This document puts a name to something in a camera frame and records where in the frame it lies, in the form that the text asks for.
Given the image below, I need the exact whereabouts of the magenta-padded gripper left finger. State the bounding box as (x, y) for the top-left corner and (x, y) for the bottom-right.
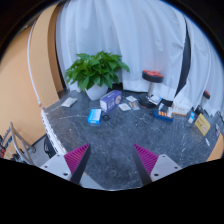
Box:
(39, 143), (92, 186)

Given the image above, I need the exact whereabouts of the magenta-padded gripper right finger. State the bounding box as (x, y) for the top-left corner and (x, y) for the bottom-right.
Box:
(132, 143), (183, 187)

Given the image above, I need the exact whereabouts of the dark blue power strip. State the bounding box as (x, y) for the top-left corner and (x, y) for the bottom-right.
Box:
(152, 109), (174, 123)

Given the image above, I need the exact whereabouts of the yellow cardboard box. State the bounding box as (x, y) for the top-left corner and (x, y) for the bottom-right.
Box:
(194, 113), (212, 137)

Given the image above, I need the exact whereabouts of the small blue box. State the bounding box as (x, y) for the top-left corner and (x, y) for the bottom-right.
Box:
(87, 108), (103, 126)

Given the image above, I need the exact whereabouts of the white flat packet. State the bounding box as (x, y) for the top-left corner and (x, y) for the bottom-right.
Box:
(60, 96), (78, 108)

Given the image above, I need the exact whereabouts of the white and blue flat box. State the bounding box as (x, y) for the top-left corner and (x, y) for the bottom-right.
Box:
(148, 94), (163, 106)

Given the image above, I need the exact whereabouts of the small brownish card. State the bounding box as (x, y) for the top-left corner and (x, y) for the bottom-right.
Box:
(129, 100), (141, 111)

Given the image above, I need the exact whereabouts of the small white card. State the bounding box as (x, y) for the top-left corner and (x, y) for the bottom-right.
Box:
(118, 102), (132, 112)
(125, 95), (138, 103)

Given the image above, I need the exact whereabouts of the purple cardboard box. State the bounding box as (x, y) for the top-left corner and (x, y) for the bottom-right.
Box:
(99, 89), (123, 114)

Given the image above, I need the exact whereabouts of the green potted plant, white pot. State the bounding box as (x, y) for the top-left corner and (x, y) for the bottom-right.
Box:
(64, 50), (131, 101)

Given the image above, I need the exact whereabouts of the white curtain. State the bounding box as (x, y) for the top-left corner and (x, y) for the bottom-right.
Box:
(173, 16), (224, 118)
(54, 0), (188, 101)

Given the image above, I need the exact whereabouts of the grey metal chair frame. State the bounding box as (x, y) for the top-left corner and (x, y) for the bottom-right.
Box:
(9, 121), (37, 164)

